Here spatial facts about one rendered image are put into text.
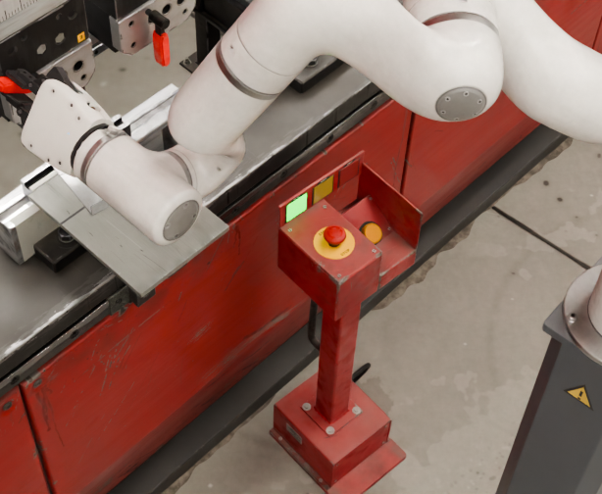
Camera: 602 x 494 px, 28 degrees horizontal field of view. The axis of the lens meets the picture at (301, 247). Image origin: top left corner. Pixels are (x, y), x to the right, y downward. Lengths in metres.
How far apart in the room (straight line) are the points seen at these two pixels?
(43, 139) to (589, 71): 0.69
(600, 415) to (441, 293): 1.20
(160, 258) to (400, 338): 1.22
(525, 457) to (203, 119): 0.98
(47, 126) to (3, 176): 1.69
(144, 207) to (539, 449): 0.88
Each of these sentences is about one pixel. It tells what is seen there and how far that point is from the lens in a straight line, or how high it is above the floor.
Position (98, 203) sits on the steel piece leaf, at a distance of 1.90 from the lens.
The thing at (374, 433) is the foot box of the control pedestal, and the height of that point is 0.12.
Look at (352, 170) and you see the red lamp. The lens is 2.20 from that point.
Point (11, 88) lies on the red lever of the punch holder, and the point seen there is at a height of 1.30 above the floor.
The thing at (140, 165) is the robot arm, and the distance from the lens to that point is 1.53.
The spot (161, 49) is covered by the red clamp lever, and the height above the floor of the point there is 1.19.
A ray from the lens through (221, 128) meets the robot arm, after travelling 1.40.
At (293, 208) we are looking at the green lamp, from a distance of 2.14.
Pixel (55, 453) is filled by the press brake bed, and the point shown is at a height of 0.50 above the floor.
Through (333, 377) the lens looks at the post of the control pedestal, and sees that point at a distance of 2.53.
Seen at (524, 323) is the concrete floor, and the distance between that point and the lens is 3.04.
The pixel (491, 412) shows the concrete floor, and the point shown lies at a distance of 2.90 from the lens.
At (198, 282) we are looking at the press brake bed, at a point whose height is 0.68.
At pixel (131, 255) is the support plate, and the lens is 1.86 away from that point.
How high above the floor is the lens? 2.49
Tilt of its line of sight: 53 degrees down
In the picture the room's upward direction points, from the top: 3 degrees clockwise
